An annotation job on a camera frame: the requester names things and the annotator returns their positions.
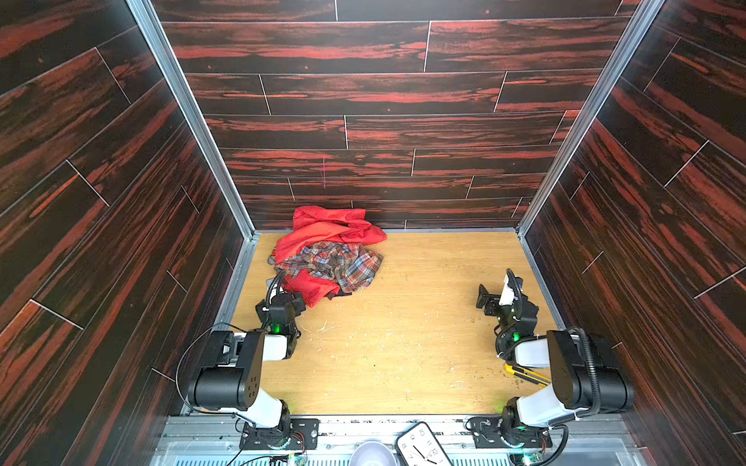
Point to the multicolour plaid flannel shirt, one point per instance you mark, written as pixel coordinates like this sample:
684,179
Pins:
328,268

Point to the white analog clock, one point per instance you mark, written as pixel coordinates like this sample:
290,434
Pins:
418,447

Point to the white round bowl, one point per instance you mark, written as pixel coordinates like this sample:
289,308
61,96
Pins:
373,453

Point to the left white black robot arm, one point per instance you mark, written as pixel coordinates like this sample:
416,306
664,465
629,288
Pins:
227,378

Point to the yellow utility knife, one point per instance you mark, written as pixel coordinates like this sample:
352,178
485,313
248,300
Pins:
527,375

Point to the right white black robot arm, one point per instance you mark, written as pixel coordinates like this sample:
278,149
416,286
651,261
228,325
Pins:
578,371

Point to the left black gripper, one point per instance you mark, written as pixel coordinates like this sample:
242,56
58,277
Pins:
286,301

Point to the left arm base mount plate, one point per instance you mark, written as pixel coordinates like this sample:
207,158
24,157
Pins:
295,433

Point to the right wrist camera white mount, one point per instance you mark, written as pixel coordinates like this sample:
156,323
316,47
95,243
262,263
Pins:
512,289

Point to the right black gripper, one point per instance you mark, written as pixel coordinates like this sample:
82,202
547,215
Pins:
493,300

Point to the plain red cloth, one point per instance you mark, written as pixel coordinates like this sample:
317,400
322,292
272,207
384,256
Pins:
313,224

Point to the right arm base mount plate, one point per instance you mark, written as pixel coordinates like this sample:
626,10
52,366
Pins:
496,433

